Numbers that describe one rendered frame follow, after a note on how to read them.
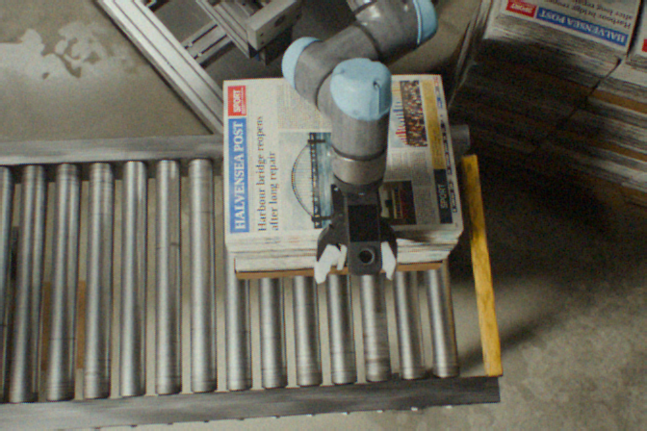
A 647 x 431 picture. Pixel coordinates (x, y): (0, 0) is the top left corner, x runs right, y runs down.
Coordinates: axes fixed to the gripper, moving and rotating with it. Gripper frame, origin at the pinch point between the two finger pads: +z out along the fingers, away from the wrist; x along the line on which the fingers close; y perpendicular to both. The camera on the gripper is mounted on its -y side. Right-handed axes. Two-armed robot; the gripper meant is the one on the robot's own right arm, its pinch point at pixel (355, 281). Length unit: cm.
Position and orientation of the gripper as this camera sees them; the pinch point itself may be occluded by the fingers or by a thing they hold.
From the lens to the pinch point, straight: 104.3
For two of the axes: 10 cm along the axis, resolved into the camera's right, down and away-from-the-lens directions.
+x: -10.0, 0.4, -0.4
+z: 0.0, 7.5, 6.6
